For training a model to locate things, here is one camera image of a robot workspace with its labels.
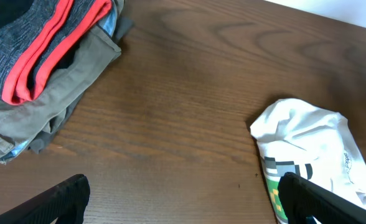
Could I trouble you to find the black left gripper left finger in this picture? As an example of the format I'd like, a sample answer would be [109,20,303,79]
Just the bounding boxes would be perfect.
[0,174,90,224]

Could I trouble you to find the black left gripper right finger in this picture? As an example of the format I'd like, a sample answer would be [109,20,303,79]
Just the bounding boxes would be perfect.
[278,172,366,224]

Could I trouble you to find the white printed t-shirt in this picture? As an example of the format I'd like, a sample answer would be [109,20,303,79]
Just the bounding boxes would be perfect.
[250,98,366,223]

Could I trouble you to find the grey shorts with red trim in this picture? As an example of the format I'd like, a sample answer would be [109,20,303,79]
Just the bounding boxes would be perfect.
[0,0,115,105]

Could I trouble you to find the folded black garment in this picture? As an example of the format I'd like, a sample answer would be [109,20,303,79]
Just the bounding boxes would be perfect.
[0,0,33,28]

